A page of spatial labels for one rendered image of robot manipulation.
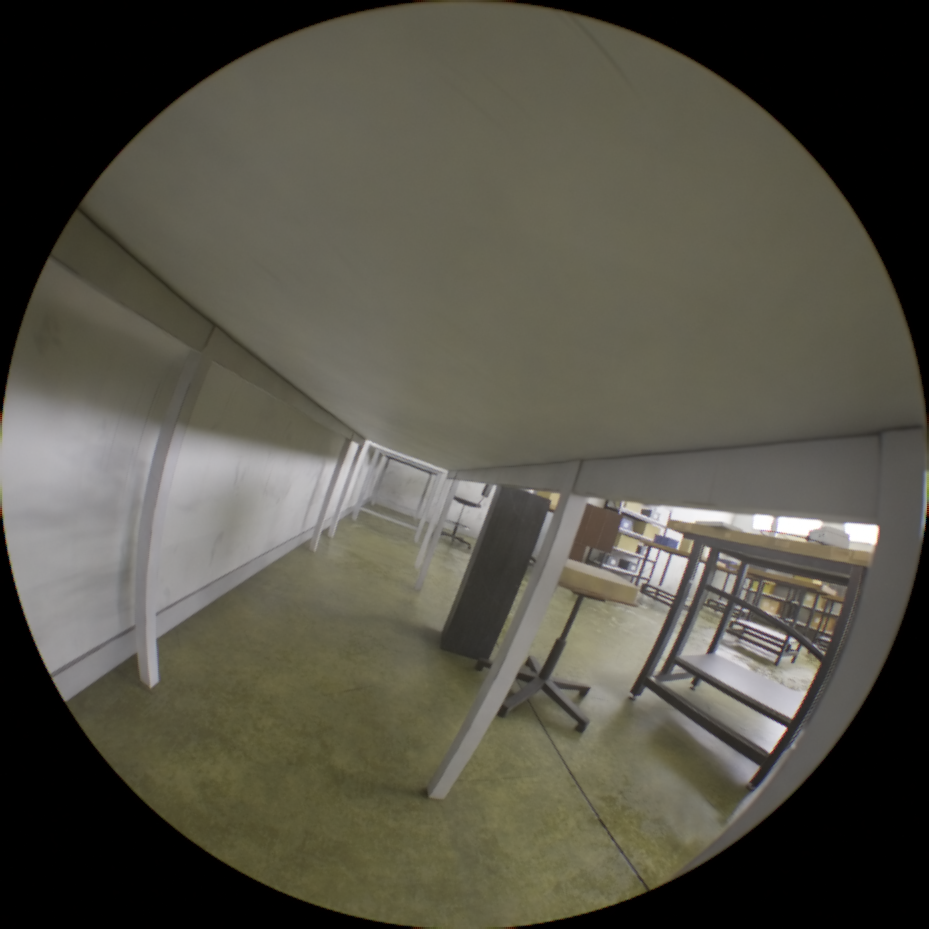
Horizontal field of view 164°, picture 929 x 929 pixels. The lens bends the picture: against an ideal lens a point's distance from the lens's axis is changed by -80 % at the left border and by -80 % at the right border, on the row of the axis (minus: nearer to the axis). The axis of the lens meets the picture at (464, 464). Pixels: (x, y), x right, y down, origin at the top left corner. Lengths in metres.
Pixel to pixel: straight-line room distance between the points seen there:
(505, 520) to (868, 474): 1.36
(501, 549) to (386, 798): 1.10
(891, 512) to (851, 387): 0.09
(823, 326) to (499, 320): 0.21
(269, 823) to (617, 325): 0.91
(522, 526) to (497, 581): 0.28
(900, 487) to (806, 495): 0.09
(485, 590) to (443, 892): 1.22
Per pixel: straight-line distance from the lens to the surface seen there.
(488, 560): 1.48
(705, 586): 1.93
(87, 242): 0.52
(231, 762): 0.90
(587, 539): 1.63
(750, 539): 1.64
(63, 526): 0.78
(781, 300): 0.18
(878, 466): 0.29
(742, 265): 0.17
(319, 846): 0.81
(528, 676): 1.52
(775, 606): 9.21
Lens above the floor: 0.75
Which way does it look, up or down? 5 degrees up
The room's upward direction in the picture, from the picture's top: 20 degrees clockwise
